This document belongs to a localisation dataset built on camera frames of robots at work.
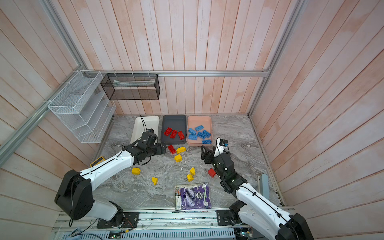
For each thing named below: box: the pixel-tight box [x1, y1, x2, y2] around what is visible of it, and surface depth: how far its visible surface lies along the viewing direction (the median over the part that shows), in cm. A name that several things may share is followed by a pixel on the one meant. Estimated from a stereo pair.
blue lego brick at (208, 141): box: [202, 139, 212, 144], surface depth 103 cm
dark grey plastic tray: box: [160, 114, 187, 145], surface depth 114 cm
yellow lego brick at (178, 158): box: [174, 154, 183, 163], surface depth 96 cm
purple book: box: [174, 182, 212, 211], surface depth 80 cm
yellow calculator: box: [90, 156, 106, 167], surface depth 95 cm
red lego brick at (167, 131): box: [163, 127, 173, 136], surface depth 109 cm
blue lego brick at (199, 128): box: [194, 125, 205, 132], surface depth 113 cm
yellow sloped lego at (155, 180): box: [151, 177, 159, 186], surface depth 86 cm
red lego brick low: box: [178, 131, 185, 140], surface depth 109 cm
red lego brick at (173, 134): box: [170, 130, 178, 139], surface depth 109 cm
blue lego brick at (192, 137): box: [188, 134, 198, 141], surface depth 106 cm
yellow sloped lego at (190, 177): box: [186, 174, 194, 182], surface depth 88 cm
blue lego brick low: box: [197, 131, 207, 140], surface depth 106 cm
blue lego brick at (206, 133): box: [202, 129, 212, 138], surface depth 109 cm
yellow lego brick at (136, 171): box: [131, 167, 142, 175], surface depth 90 cm
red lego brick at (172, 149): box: [167, 144, 177, 155], surface depth 100 cm
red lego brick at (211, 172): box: [208, 168, 217, 178], surface depth 90 cm
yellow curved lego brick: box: [176, 146, 187, 154], surface depth 100 cm
